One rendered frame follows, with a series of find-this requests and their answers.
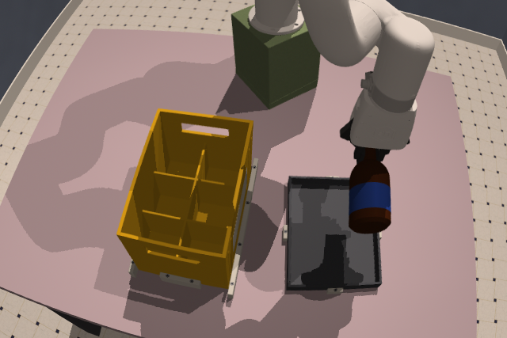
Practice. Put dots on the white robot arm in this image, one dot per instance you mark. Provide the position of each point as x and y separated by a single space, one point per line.
405 45

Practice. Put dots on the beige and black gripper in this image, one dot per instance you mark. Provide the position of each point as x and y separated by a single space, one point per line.
371 126

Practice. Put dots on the brown glass bottle with blue label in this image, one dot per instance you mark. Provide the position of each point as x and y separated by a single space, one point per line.
369 195

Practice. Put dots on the orange divided crate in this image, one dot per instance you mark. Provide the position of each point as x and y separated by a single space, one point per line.
163 184

